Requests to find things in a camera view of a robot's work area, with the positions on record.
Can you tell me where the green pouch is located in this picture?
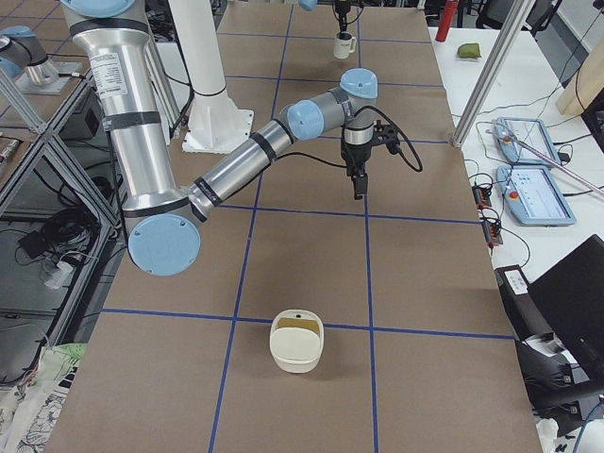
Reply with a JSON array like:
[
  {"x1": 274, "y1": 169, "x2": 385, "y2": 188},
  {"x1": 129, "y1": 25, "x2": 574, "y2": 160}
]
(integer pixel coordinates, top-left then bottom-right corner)
[{"x1": 457, "y1": 42, "x2": 481, "y2": 59}]

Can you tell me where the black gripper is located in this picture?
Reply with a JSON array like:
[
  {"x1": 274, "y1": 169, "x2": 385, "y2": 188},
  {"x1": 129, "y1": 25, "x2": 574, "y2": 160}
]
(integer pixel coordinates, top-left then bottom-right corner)
[
  {"x1": 332, "y1": 0, "x2": 351, "y2": 33},
  {"x1": 341, "y1": 139, "x2": 372, "y2": 200}
]

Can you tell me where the black braided right cable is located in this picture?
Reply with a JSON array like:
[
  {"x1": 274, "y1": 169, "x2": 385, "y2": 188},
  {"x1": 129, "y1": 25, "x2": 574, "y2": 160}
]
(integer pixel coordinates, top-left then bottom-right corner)
[{"x1": 273, "y1": 106, "x2": 424, "y2": 174}]

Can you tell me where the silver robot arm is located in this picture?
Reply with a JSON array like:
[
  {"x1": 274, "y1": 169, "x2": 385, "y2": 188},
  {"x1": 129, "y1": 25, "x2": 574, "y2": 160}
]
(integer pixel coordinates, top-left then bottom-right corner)
[
  {"x1": 297, "y1": 0, "x2": 352, "y2": 32},
  {"x1": 62, "y1": 1, "x2": 378, "y2": 276}
]

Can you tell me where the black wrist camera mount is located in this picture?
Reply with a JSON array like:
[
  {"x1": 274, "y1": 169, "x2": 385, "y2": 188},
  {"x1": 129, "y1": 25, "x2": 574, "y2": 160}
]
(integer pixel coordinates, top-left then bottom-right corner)
[{"x1": 371, "y1": 120, "x2": 401, "y2": 155}]

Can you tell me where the floral cloth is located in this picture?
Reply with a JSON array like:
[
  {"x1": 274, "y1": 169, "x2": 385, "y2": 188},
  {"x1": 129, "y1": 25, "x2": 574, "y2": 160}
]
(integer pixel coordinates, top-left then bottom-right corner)
[{"x1": 1, "y1": 343, "x2": 87, "y2": 452}]

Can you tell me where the white mug with HOME text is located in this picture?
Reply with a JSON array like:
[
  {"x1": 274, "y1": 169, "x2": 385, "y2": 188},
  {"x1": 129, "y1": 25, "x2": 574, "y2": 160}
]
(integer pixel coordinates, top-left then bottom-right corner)
[{"x1": 333, "y1": 31, "x2": 357, "y2": 59}]

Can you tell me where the black laptop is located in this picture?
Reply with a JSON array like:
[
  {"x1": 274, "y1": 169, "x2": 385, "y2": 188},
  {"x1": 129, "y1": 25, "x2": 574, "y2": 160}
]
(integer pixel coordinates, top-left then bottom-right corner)
[{"x1": 528, "y1": 234, "x2": 603, "y2": 378}]

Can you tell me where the aluminium frame post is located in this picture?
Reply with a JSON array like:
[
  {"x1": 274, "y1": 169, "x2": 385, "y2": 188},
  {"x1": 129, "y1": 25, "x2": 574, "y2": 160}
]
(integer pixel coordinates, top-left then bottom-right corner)
[{"x1": 451, "y1": 0, "x2": 533, "y2": 148}]

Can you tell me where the black box with label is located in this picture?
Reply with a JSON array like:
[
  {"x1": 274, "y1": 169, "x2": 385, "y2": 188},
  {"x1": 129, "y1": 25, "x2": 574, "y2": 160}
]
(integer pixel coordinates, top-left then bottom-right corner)
[{"x1": 495, "y1": 265, "x2": 550, "y2": 341}]

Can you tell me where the spare grey robot arm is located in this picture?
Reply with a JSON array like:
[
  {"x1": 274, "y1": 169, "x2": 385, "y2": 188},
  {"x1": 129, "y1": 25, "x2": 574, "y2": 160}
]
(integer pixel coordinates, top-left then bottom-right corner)
[{"x1": 1, "y1": 25, "x2": 69, "y2": 95}]

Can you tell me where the cream oval bowl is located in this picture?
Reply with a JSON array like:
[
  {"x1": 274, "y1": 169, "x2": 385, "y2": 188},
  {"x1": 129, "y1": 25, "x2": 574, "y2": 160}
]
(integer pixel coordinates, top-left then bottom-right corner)
[{"x1": 269, "y1": 309, "x2": 325, "y2": 374}]

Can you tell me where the white camera pole stand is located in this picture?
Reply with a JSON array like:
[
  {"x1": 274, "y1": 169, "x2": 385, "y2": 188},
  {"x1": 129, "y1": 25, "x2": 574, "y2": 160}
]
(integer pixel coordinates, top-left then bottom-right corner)
[{"x1": 169, "y1": 0, "x2": 254, "y2": 154}]

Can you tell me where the upper blue teach pendant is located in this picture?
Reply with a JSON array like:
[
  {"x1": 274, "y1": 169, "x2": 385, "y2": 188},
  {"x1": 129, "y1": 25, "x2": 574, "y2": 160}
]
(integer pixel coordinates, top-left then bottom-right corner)
[{"x1": 492, "y1": 117, "x2": 562, "y2": 167}]

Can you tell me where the lower blue teach pendant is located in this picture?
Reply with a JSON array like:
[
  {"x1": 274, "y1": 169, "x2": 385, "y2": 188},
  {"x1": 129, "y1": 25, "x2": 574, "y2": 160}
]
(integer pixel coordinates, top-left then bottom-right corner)
[{"x1": 495, "y1": 165, "x2": 577, "y2": 227}]

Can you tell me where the red bottle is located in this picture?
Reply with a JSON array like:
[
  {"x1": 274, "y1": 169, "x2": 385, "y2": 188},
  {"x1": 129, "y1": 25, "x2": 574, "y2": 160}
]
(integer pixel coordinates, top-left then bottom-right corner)
[{"x1": 435, "y1": 0, "x2": 460, "y2": 42}]

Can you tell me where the blue teach pendant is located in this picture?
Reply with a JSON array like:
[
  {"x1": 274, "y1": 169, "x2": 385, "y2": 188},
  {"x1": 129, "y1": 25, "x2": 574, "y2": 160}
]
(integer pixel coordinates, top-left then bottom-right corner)
[
  {"x1": 492, "y1": 117, "x2": 562, "y2": 167},
  {"x1": 495, "y1": 165, "x2": 577, "y2": 227}
]

